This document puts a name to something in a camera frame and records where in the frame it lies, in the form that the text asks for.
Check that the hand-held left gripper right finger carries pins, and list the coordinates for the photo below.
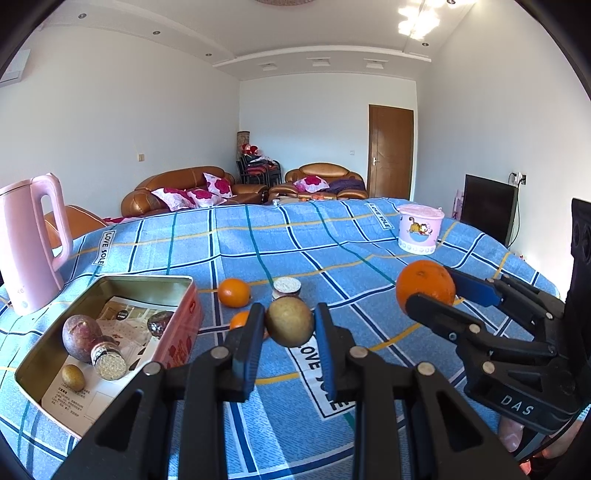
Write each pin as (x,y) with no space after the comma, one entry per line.
(328,355)

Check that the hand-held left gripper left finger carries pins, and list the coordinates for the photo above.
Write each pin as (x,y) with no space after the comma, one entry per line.
(242,369)

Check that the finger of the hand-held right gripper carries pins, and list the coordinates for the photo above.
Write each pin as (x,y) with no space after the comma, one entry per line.
(475,288)
(443,318)

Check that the orange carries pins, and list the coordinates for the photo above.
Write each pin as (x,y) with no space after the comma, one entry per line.
(239,321)
(234,293)
(422,281)

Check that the round brown-green fruit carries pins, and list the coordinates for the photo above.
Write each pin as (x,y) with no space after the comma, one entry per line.
(290,321)

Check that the pink metal tin box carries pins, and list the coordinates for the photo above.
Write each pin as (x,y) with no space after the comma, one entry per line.
(184,332)

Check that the purple passion fruit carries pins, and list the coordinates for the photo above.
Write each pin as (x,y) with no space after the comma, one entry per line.
(81,334)

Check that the small brown kiwi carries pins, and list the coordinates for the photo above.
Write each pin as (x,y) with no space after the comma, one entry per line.
(74,377)

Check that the person's right hand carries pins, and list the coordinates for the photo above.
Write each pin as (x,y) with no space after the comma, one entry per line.
(512,436)

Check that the black television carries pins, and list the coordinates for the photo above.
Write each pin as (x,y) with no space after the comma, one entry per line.
(487,210)

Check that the pink cartoon cup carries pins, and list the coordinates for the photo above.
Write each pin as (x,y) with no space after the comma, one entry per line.
(420,230)

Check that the pink toy stand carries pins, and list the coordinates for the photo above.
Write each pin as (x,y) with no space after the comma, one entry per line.
(458,205)

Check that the printed paper leaflet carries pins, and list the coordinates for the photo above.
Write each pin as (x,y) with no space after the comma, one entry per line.
(134,341)

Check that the blue plaid tablecloth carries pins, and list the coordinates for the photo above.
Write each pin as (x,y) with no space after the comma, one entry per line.
(323,240)

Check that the cluttered coffee table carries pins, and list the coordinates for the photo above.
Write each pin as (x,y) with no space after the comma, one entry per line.
(304,198)

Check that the brown wooden door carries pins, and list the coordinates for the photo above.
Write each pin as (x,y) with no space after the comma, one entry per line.
(390,152)

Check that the purple blanket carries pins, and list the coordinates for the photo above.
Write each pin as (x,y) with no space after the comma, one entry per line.
(348,187)

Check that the white magenta flower pillow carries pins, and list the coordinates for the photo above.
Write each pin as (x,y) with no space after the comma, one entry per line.
(205,197)
(173,198)
(311,183)
(219,184)

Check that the brown leather armchair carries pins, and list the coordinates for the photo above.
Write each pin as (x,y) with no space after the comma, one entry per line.
(318,168)

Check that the pink cloth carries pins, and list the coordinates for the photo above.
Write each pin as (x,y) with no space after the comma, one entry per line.
(120,220)

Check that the stacked dark chairs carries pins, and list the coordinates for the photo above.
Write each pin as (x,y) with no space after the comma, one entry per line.
(258,173)

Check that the brown leather sofa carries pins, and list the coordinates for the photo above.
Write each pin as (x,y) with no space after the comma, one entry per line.
(171,177)

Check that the tall brown vase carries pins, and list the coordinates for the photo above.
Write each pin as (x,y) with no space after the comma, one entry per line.
(243,138)

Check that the pink electric kettle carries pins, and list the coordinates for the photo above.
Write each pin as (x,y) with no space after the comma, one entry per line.
(27,240)

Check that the round ceiling lamp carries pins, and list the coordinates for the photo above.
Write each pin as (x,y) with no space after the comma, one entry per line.
(284,2)

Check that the white air conditioner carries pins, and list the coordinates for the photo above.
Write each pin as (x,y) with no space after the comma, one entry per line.
(14,69)

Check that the wall socket with plug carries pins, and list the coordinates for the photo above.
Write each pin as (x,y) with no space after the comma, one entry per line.
(518,177)

